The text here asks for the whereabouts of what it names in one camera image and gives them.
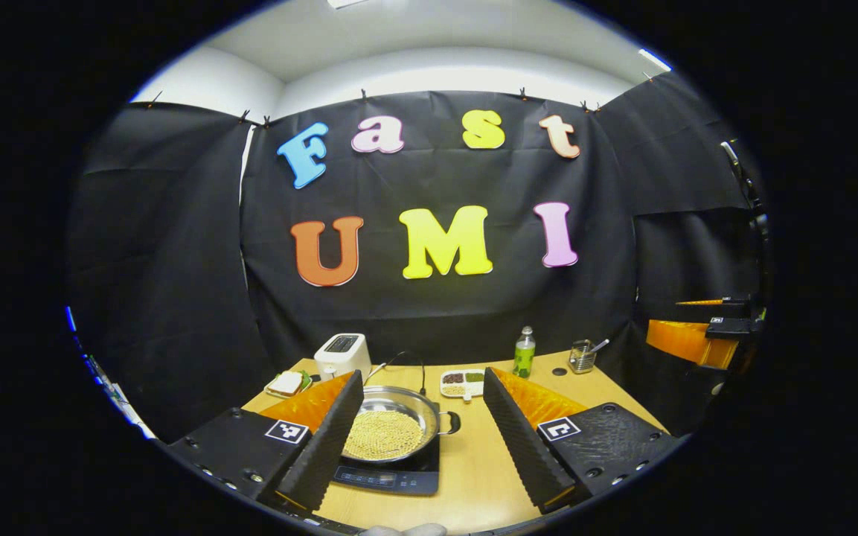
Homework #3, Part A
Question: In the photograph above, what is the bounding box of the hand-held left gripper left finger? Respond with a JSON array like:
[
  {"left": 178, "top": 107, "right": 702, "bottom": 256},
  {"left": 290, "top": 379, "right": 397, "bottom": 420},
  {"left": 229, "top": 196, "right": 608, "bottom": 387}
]
[{"left": 168, "top": 370, "right": 365, "bottom": 513}]

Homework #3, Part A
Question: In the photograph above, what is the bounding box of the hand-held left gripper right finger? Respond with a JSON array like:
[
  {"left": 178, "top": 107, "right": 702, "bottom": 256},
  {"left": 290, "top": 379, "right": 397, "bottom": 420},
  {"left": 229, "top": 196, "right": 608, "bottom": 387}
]
[{"left": 483, "top": 366, "right": 686, "bottom": 514}]

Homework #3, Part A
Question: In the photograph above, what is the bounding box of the black induction cooktop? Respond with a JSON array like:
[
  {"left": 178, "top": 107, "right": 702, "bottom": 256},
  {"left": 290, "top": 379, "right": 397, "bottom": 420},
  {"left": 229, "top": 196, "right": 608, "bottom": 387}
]
[{"left": 330, "top": 402, "right": 442, "bottom": 497}]

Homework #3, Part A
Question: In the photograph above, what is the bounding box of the steel pot with black handle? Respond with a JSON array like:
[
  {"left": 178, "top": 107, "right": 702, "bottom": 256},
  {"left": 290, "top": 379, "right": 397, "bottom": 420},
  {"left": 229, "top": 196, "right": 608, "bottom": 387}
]
[{"left": 341, "top": 385, "right": 462, "bottom": 464}]

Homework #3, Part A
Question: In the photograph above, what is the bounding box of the heap of yellow soybeans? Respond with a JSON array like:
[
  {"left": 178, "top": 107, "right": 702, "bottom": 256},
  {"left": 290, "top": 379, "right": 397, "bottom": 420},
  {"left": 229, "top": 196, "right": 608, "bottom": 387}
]
[{"left": 345, "top": 411, "right": 423, "bottom": 461}]

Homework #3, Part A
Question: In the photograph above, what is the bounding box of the small tray with sandwich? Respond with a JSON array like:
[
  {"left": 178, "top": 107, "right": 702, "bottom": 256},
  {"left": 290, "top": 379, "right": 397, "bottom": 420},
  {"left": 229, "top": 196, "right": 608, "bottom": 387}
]
[{"left": 265, "top": 370, "right": 314, "bottom": 399}]

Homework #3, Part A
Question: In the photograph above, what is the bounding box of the white divided plate of beans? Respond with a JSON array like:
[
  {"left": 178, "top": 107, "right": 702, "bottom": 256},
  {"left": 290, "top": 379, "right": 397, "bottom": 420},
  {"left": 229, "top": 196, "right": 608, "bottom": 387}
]
[{"left": 440, "top": 369, "right": 486, "bottom": 403}]

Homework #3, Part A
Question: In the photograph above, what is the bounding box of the green label tea bottle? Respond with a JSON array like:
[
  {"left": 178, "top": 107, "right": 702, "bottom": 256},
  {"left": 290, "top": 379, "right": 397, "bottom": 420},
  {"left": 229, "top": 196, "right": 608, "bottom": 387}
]
[{"left": 513, "top": 325, "right": 537, "bottom": 379}]

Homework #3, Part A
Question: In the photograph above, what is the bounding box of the white toaster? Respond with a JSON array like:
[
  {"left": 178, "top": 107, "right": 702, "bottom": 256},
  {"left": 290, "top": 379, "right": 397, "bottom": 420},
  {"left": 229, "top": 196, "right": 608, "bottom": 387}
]
[{"left": 313, "top": 333, "right": 372, "bottom": 380}]

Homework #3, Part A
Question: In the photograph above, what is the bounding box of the row of black cloth clips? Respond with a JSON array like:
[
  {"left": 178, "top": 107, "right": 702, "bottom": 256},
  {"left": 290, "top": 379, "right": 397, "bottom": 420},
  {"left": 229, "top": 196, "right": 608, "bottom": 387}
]
[{"left": 147, "top": 68, "right": 654, "bottom": 126}]

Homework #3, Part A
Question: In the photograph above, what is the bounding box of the metal wire utensil holder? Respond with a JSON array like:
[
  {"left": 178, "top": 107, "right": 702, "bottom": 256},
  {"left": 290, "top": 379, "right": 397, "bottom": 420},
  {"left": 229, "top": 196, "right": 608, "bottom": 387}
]
[{"left": 569, "top": 339, "right": 598, "bottom": 374}]

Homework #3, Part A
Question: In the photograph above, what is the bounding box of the black power cable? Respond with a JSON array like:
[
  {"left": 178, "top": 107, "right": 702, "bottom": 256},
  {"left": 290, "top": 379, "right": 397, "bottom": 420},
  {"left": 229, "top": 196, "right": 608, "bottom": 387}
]
[{"left": 384, "top": 351, "right": 428, "bottom": 395}]

